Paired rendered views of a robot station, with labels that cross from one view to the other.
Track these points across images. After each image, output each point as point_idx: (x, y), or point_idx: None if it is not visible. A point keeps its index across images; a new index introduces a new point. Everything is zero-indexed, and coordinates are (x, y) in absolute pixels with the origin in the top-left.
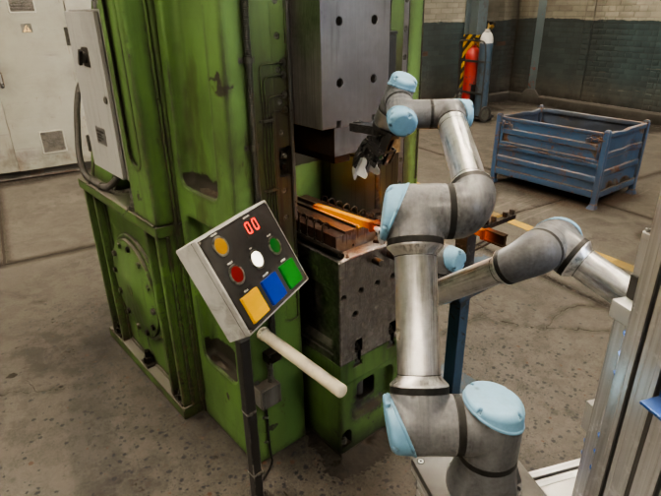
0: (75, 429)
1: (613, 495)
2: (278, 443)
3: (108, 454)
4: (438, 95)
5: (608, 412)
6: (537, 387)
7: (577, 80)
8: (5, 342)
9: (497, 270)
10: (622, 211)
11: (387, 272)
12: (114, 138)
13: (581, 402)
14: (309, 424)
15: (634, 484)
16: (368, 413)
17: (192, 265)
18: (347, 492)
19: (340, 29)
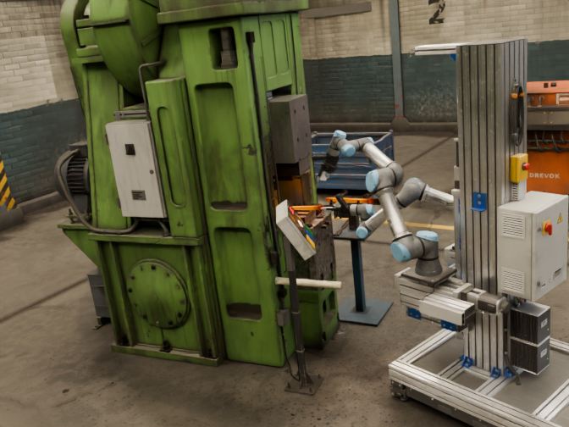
0: (151, 394)
1: (470, 247)
2: (288, 352)
3: (188, 394)
4: None
5: (461, 222)
6: None
7: (317, 107)
8: (31, 379)
9: (399, 202)
10: (394, 194)
11: (326, 233)
12: (157, 193)
13: None
14: None
15: (474, 239)
16: (329, 322)
17: (285, 227)
18: (339, 360)
19: (295, 114)
